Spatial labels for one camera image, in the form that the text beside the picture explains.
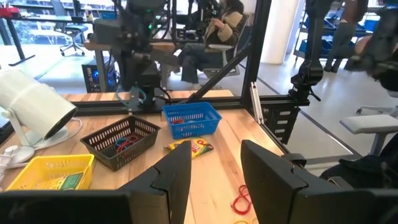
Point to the grey office chair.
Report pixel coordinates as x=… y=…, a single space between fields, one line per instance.
x=74 y=31

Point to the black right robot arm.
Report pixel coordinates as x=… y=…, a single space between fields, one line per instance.
x=136 y=31

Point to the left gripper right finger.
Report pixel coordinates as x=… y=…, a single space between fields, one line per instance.
x=267 y=186

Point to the white stool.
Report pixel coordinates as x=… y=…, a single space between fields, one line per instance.
x=370 y=123

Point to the blue rubber band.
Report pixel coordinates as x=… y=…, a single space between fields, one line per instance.
x=136 y=93
x=119 y=140

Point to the white office chair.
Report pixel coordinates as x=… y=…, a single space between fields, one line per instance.
x=220 y=46

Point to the black fabric bundle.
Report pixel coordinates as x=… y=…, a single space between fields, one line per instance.
x=367 y=168

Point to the person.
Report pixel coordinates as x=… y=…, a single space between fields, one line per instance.
x=217 y=34
x=345 y=34

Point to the yellow rubber band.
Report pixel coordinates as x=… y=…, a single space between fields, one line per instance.
x=245 y=222

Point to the yellow green crayon box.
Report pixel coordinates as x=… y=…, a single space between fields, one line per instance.
x=70 y=182
x=196 y=146

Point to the red rubber band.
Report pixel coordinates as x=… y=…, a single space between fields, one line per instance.
x=124 y=146
x=235 y=208

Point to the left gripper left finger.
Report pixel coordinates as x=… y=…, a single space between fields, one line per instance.
x=168 y=186

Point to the blue plastic basket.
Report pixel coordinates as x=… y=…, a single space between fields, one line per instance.
x=192 y=129

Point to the black computer tower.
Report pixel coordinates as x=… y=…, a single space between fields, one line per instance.
x=93 y=74

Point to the yellow plastic basket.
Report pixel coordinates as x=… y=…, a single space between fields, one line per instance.
x=46 y=163

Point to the black plastic basket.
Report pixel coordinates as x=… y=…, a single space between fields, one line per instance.
x=105 y=161

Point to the black leg desk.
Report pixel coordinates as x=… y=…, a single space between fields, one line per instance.
x=14 y=37

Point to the black articulated stand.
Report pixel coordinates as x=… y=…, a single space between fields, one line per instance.
x=308 y=71

